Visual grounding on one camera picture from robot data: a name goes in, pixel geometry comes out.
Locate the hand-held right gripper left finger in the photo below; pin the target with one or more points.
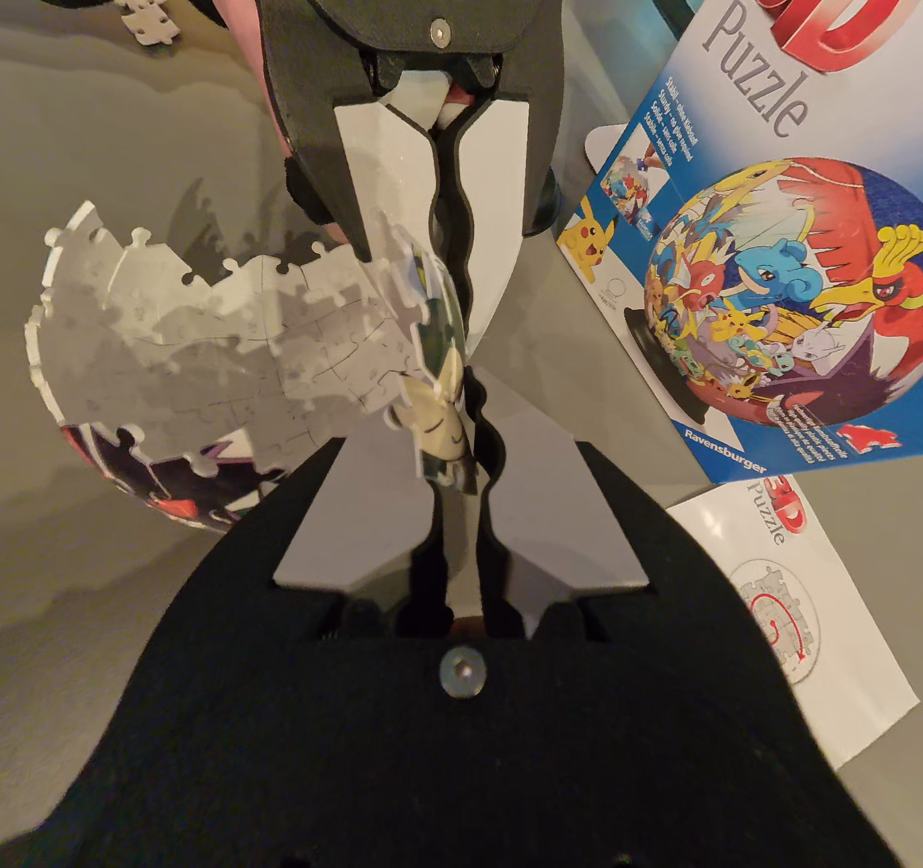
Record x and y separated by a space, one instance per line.
353 522

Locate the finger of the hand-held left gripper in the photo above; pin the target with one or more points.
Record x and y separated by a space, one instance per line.
501 175
378 161

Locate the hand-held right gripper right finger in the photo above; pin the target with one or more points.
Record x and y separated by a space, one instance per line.
562 522

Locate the colourful puzzle piece chunk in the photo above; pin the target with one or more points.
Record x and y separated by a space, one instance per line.
440 421

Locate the partly built puzzle ball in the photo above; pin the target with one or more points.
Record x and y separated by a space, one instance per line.
180 348

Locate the black round ball stand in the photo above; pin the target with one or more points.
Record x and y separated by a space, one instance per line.
544 204

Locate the loose white puzzle pieces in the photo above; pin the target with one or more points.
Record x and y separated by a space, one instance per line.
148 17

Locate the blue puzzle box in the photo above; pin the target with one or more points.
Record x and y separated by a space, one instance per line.
757 269

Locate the white rounded pad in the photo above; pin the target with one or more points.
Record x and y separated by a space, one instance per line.
606 143

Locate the white instruction leaflet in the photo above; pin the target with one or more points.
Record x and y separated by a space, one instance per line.
829 666

